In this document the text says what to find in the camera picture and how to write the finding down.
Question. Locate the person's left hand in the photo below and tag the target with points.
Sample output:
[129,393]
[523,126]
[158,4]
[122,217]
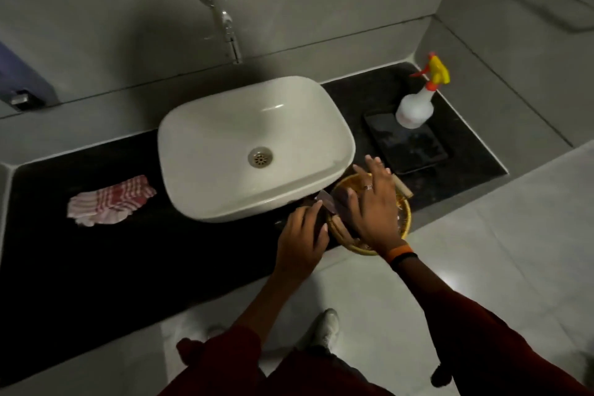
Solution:
[299,247]

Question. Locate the person's right hand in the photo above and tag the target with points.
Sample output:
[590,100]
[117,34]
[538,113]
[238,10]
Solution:
[380,219]

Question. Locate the person's right little finger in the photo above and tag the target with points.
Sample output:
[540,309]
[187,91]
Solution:
[390,182]

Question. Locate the person's right middle finger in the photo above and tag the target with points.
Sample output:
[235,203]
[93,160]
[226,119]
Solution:
[373,173]

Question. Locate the person's right thumb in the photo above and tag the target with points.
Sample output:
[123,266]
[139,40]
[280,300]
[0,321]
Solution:
[355,207]

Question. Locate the person's left thumb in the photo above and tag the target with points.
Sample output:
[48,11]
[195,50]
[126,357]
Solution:
[324,234]

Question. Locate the small grey packet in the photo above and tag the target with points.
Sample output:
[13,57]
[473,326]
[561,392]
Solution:
[330,201]

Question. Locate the person's left forearm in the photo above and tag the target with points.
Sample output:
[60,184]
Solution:
[269,303]

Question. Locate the person's right forearm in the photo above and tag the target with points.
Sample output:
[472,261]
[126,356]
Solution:
[441,298]

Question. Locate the beige wooden stick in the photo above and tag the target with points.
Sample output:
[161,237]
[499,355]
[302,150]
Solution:
[403,186]

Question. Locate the black square tray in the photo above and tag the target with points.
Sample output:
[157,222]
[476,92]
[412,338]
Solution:
[410,149]

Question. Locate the yellow woven basket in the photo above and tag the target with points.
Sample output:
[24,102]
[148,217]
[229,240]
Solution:
[404,219]

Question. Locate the orange wristband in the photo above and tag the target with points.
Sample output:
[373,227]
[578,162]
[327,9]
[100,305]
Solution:
[397,252]

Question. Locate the black wristband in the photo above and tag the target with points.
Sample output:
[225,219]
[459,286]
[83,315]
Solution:
[403,259]

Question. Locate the white spray bottle yellow nozzle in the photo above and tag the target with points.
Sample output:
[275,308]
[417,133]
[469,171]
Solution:
[414,110]

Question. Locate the white shoe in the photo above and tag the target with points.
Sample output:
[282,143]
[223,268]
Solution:
[325,328]

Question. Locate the white ceramic wash basin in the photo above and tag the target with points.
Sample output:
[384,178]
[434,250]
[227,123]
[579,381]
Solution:
[287,131]

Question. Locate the metal sink drain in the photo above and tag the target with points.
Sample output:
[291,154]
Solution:
[260,157]

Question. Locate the red white checked cloth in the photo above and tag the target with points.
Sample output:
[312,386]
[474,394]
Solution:
[111,201]

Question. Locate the wall mirror with metal bracket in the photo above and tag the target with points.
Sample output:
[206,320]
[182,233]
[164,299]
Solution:
[23,80]

